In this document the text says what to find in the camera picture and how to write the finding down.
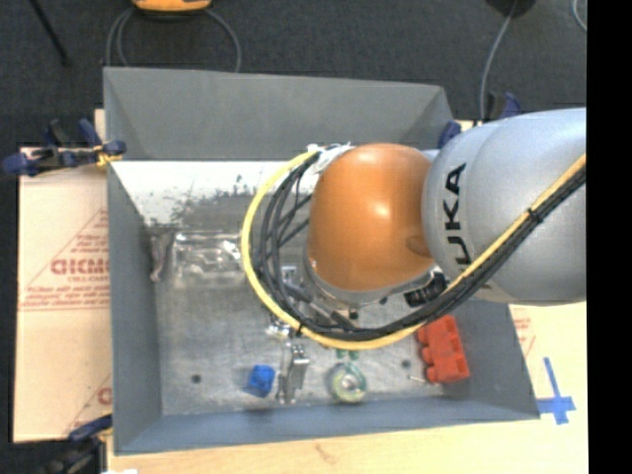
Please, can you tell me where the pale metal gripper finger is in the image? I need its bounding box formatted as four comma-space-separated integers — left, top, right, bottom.
289, 343, 312, 405
276, 347, 293, 406

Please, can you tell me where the small blue cube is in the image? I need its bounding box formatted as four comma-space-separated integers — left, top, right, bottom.
244, 363, 277, 398

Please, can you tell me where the clear round green-rimmed object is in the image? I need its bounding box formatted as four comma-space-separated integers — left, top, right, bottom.
327, 360, 368, 405

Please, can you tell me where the red toy brick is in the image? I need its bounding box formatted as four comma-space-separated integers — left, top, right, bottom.
416, 314, 472, 385

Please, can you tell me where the grey metal bin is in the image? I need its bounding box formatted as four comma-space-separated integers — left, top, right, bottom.
102, 66, 541, 456

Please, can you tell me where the brown cardboard board, red print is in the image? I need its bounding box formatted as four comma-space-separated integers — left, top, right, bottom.
11, 108, 115, 444

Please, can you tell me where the black cylinder on white bracket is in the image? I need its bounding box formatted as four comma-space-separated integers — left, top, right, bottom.
403, 270, 449, 309

